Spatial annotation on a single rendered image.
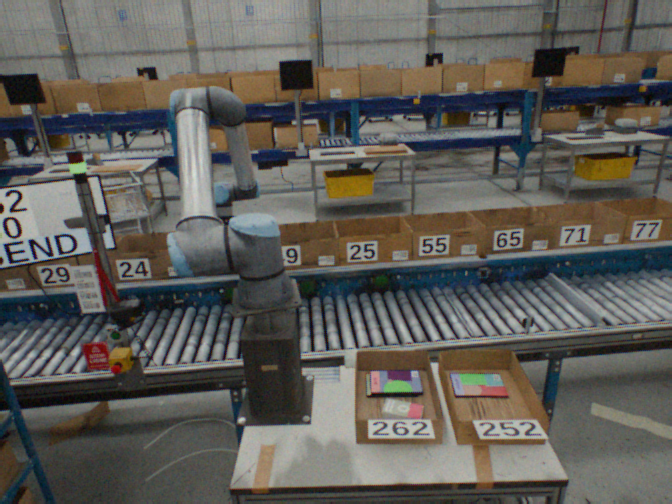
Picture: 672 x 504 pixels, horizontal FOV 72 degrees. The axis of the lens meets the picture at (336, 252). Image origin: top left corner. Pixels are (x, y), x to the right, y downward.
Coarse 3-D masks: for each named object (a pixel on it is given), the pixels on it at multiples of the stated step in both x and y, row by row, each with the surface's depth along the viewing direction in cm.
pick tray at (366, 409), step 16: (368, 352) 183; (384, 352) 183; (400, 352) 182; (416, 352) 182; (368, 368) 186; (384, 368) 185; (400, 368) 185; (416, 368) 185; (432, 384) 169; (368, 400) 170; (384, 400) 169; (400, 400) 169; (416, 400) 169; (432, 400) 168; (368, 416) 162; (432, 416) 161; (368, 432) 150
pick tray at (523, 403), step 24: (456, 360) 182; (480, 360) 182; (504, 360) 181; (504, 384) 175; (528, 384) 162; (456, 408) 164; (480, 408) 163; (504, 408) 163; (528, 408) 162; (456, 432) 150
